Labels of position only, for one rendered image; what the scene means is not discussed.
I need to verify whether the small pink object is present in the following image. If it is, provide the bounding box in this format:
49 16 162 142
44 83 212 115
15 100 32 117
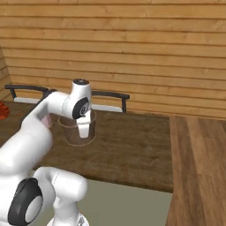
41 115 54 129

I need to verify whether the red round object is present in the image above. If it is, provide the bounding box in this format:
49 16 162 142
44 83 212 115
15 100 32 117
0 101 10 120

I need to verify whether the brown round basket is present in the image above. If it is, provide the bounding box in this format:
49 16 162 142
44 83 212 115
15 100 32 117
57 109 98 147

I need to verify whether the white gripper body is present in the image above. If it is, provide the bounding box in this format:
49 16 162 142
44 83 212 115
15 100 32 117
76 111 92 139

